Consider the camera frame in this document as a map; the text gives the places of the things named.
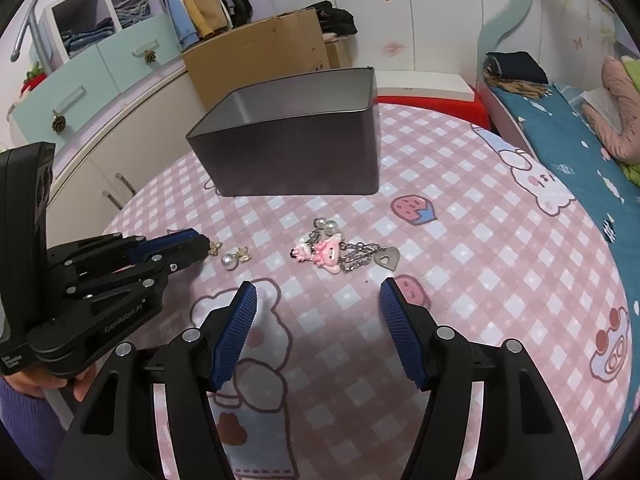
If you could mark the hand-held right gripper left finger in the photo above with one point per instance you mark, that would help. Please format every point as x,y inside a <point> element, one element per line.
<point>235,340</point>

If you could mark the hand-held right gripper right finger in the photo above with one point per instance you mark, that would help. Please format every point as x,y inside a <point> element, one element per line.
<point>400,332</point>

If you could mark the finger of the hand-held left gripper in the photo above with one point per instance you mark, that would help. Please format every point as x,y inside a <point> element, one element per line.
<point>165,242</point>
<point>120,280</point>

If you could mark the gold bow pearl earring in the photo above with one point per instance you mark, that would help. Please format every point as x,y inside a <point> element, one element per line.
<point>230,262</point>
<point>216,248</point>

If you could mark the grey metal tin box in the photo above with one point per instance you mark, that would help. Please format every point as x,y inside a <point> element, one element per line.
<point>295,155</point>

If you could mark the person's left forearm purple sleeve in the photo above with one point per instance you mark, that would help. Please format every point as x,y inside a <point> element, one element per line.
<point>25,435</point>

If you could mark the person's left hand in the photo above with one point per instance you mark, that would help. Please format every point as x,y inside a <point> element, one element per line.
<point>35,386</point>

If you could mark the pink checked tablecloth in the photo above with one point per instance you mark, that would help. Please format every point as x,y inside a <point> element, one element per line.
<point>475,285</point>

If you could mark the low white cabinet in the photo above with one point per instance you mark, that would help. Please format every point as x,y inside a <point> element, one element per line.
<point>150,125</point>

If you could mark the pinecone ornament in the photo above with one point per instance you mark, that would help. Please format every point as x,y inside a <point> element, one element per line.
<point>59,123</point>
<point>150,56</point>

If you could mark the wide mint drawer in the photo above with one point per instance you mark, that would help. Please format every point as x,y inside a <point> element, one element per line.
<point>75,95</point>

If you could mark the red strawberry plush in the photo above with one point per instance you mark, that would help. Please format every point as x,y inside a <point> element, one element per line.
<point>34,80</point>

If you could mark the narrow mint drawer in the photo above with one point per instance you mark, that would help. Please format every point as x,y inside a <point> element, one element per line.
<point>135,40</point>

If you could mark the large printed cardboard box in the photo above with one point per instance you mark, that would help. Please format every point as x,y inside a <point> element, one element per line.
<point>250,55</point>

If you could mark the folded blue jeans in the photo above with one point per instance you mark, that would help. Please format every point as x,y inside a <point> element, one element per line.
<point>90,37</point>

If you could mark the grey metal handrail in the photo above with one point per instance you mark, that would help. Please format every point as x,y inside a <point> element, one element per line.
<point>27,15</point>

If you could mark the light blue hanging shirt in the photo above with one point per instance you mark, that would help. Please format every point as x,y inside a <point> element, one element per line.
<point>180,15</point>

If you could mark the red ottoman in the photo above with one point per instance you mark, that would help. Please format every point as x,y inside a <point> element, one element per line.
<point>450,110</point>

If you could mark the folded grey clothes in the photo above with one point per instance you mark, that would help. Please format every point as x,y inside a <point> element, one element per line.
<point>132,7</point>

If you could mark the teal printed bedsheet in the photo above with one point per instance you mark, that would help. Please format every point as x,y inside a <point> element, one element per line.
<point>565,160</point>

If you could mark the white board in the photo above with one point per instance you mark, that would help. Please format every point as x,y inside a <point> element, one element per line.
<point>425,85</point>

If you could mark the small cardboard box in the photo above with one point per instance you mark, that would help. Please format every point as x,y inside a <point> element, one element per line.
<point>340,52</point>

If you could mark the black clothes pile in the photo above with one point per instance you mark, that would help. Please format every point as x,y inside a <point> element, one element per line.
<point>337,20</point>

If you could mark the green blanket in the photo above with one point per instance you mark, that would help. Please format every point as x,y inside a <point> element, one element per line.
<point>634,172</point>

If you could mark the folded navy and tan clothes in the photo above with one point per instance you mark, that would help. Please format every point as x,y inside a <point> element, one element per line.
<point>515,72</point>

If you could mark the pink flower sticker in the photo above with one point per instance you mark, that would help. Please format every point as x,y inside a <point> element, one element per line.
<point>395,47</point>

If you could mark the pink pillow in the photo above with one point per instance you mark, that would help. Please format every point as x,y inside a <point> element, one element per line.
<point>615,120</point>

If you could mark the white pillow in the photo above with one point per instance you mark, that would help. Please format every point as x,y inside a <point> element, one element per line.
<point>597,99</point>

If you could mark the white wardrobe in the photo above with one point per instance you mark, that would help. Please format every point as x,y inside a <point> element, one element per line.
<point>440,15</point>

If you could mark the mint bunk bed frame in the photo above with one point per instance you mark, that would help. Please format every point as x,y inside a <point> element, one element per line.
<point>505,15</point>

